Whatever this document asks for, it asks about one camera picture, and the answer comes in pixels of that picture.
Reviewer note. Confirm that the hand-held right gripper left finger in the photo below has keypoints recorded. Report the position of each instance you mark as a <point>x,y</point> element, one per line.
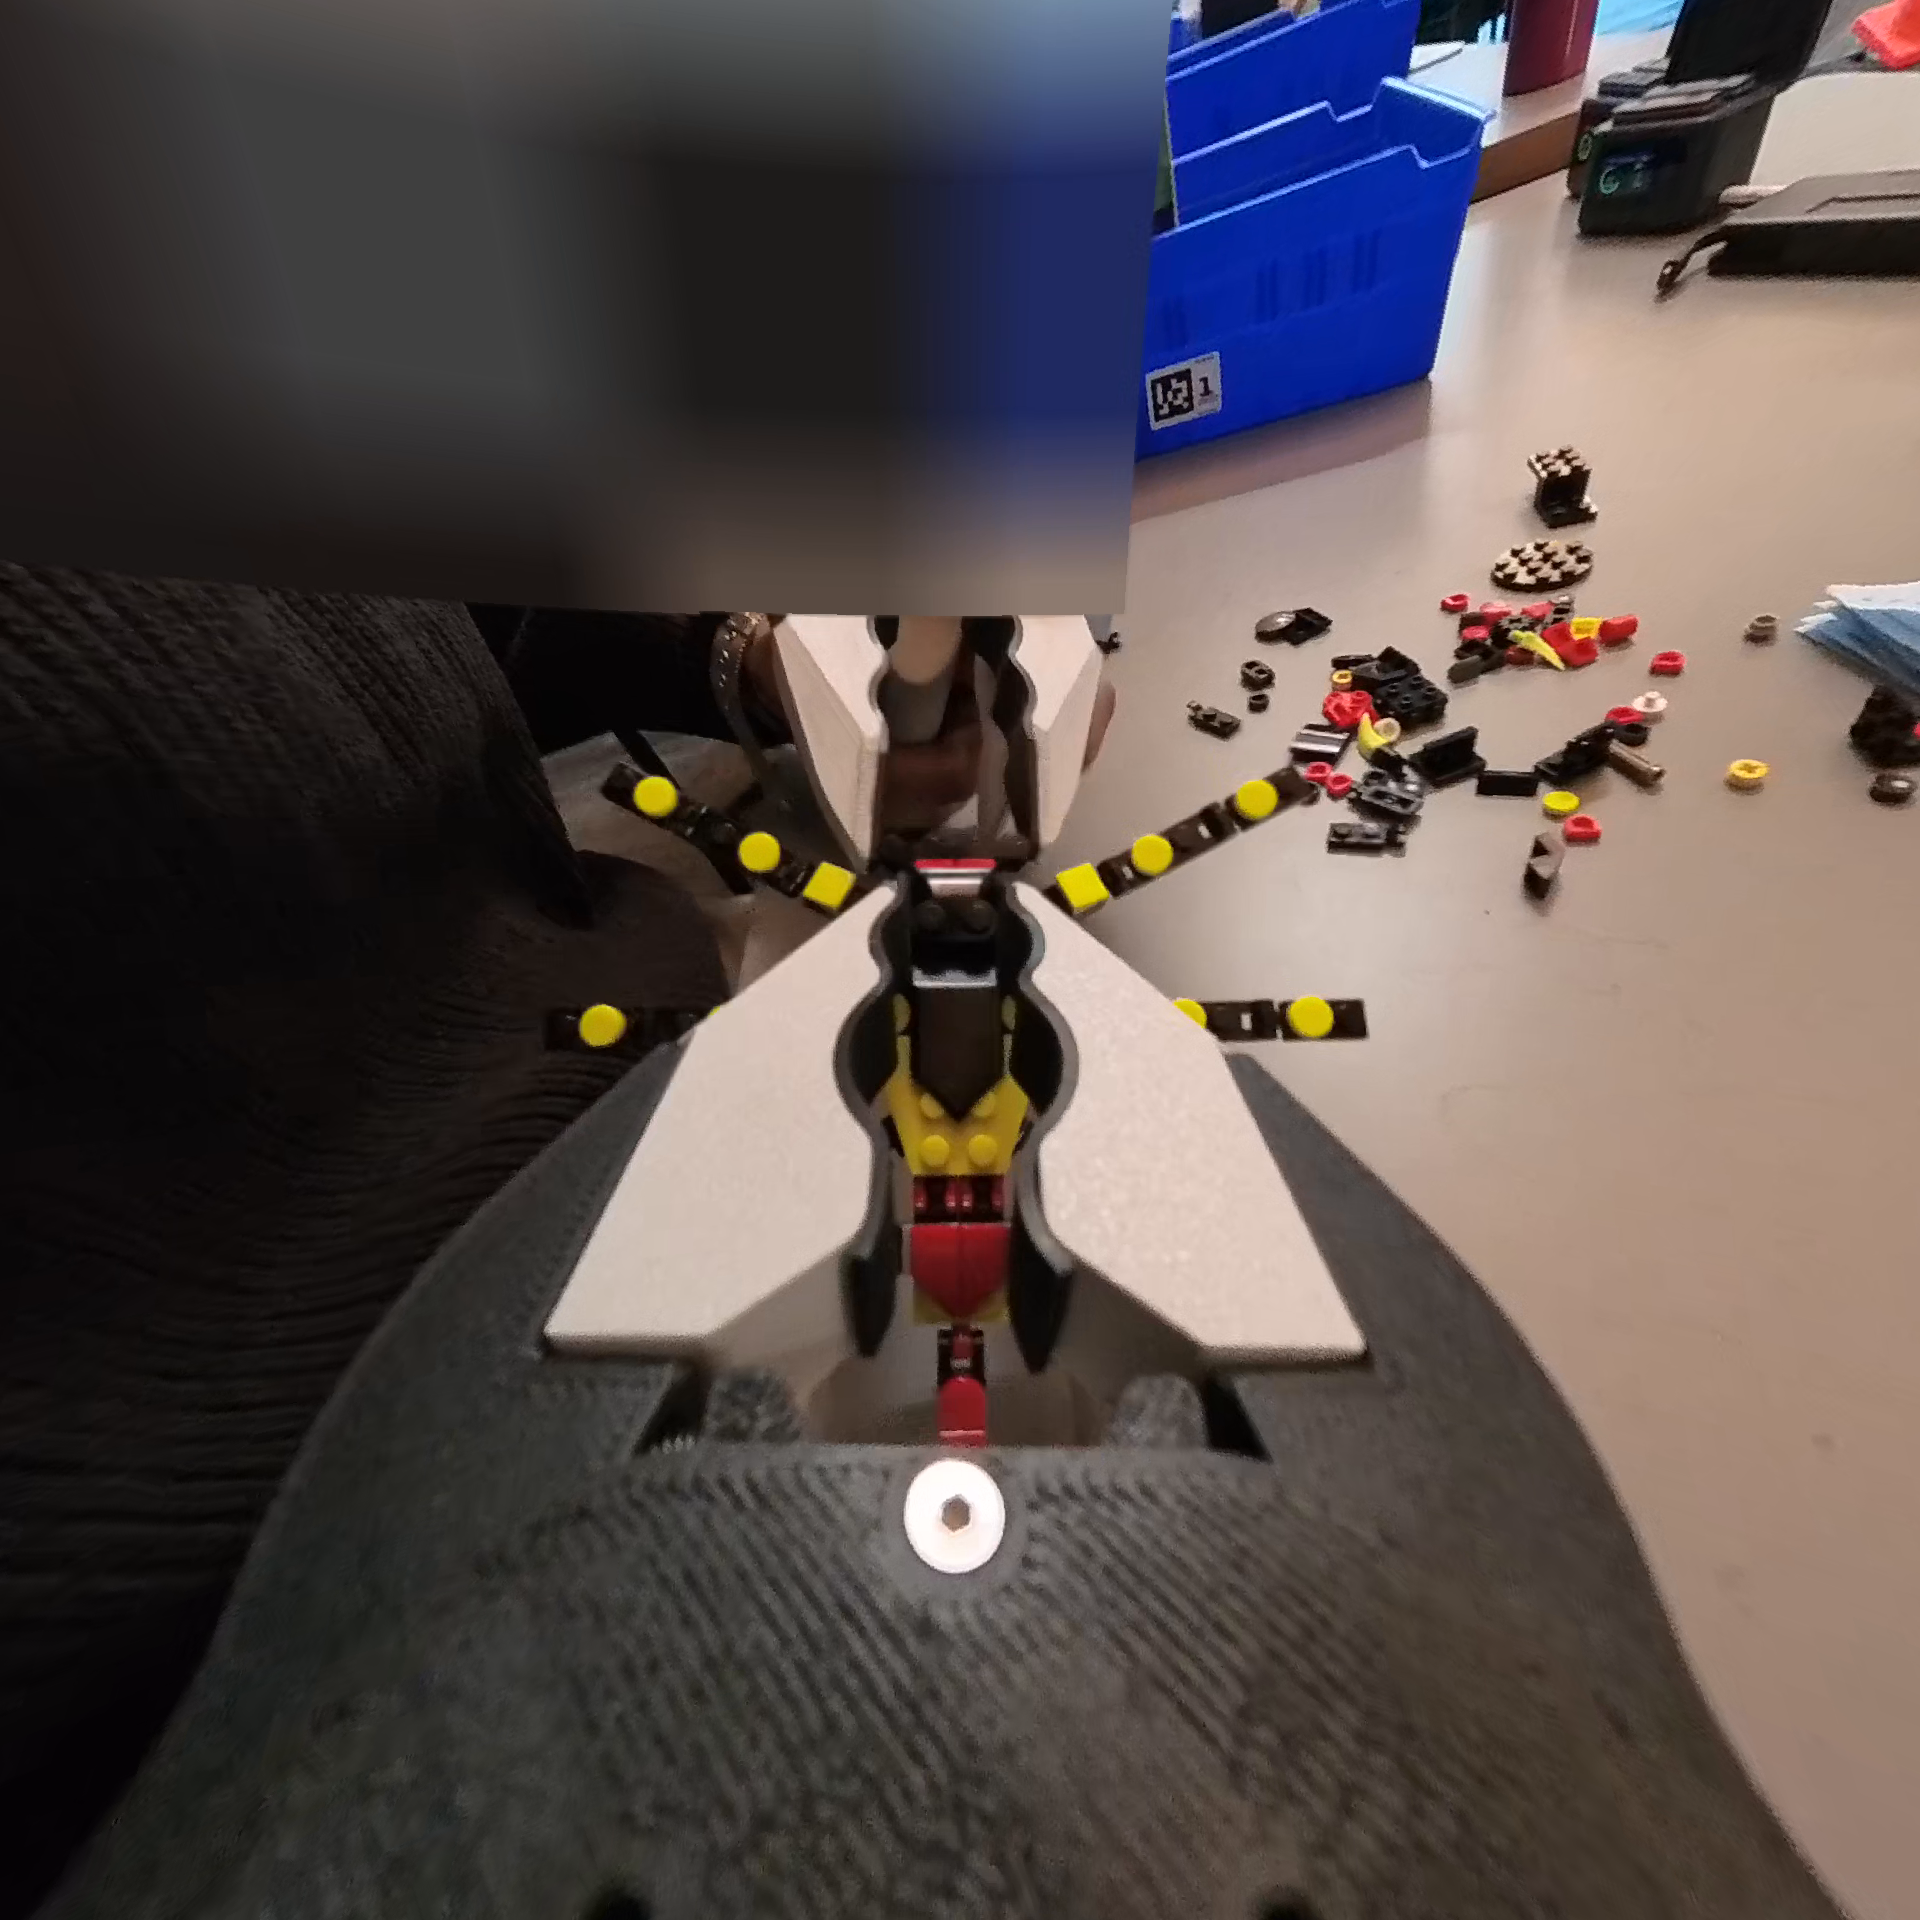
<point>733,1184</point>

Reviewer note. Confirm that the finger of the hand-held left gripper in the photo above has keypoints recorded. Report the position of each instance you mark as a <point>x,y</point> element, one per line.
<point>1059,705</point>
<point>825,691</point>

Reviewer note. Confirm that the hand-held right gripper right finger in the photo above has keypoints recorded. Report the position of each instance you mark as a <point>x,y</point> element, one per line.
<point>1185,1184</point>

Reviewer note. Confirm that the lego spider model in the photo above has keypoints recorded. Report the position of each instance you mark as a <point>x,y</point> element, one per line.
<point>954,1110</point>

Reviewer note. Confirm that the person's left forearm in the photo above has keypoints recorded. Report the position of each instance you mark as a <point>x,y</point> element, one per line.
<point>614,667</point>

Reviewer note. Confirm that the pile of loose lego pieces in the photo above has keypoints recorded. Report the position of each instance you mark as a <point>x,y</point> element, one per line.
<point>1411,697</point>

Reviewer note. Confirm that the black round lego plate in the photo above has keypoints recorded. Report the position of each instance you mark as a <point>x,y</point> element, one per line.
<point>1541,567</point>

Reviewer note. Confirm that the lego instruction booklet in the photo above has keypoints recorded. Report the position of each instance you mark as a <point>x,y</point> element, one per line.
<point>1868,628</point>

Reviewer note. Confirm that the person's left hand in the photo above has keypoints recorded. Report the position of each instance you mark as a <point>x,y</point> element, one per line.
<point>938,780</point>

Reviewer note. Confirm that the blue bin with tag sticker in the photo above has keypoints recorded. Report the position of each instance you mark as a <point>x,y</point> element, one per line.
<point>1306,300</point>

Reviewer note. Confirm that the blue plastic bin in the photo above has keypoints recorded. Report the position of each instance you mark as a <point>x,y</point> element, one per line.
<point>1275,59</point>

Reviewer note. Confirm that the black device with display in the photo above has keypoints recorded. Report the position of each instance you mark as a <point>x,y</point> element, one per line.
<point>1665,159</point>

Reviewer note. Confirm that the white box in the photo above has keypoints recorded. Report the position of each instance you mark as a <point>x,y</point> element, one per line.
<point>1844,129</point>

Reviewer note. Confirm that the red object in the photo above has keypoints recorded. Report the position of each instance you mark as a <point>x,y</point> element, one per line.
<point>1891,31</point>

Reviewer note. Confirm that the black lego bracket block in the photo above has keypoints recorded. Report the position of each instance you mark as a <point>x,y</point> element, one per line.
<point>1563,491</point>

